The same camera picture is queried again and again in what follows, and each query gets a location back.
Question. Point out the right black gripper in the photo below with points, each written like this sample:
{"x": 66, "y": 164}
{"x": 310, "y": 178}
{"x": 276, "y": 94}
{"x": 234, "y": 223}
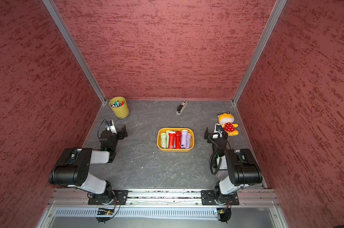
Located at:
{"x": 207, "y": 134}

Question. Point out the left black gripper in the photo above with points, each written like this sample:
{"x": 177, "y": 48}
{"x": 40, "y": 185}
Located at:
{"x": 120, "y": 133}

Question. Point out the purple flashlight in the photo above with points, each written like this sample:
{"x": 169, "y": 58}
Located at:
{"x": 188, "y": 142}
{"x": 184, "y": 137}

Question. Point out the purple flashlight front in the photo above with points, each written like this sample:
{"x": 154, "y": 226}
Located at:
{"x": 184, "y": 137}

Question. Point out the red flashlight all red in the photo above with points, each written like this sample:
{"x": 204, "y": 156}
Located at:
{"x": 178, "y": 140}

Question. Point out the yellow storage box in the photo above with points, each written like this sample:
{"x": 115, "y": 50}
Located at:
{"x": 163, "y": 130}

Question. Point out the red flashlight white head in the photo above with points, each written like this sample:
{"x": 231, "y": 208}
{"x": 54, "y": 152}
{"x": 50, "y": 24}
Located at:
{"x": 171, "y": 139}

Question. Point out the green flashlight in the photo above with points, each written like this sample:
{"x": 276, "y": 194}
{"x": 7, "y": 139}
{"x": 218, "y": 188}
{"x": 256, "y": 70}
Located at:
{"x": 167, "y": 139}
{"x": 163, "y": 140}

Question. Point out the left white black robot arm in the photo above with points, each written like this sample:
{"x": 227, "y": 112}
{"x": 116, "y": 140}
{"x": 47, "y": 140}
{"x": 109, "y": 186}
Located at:
{"x": 72, "y": 170}

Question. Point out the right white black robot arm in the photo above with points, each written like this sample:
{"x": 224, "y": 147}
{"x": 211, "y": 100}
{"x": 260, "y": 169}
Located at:
{"x": 242, "y": 168}

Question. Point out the orange plush toy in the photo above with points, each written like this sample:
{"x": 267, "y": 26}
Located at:
{"x": 226, "y": 120}

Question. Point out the yellow pen cup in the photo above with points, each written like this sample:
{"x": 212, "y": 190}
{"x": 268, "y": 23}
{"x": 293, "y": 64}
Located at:
{"x": 120, "y": 112}

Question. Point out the markers in cup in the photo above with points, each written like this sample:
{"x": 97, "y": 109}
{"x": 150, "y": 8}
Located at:
{"x": 117, "y": 104}

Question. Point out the black beige stapler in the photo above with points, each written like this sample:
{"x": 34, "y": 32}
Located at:
{"x": 181, "y": 107}

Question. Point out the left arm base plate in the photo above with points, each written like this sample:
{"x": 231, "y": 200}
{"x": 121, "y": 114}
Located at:
{"x": 115, "y": 197}

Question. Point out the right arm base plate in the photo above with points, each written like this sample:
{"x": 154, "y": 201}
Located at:
{"x": 210, "y": 197}

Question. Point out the aluminium front rail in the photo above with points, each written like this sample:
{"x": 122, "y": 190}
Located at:
{"x": 182, "y": 198}

